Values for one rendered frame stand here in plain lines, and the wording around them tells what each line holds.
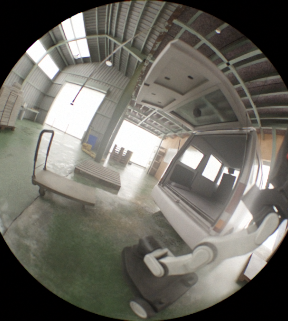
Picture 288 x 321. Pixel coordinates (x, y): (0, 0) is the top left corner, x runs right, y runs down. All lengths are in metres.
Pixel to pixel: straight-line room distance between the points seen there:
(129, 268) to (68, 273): 0.46
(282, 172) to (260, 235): 0.27
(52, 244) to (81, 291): 0.43
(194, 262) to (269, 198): 0.45
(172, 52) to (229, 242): 1.15
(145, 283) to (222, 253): 0.53
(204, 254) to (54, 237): 1.07
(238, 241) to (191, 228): 0.68
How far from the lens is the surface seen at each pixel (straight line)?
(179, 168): 2.04
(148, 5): 5.67
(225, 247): 0.60
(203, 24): 2.02
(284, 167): 0.58
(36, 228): 1.14
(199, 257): 0.59
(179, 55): 0.88
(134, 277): 0.85
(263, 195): 0.55
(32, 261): 1.00
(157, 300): 0.82
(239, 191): 1.07
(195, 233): 1.11
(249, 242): 0.56
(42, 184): 1.33
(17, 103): 4.34
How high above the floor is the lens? 0.92
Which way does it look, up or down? 2 degrees down
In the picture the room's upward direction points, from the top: 24 degrees clockwise
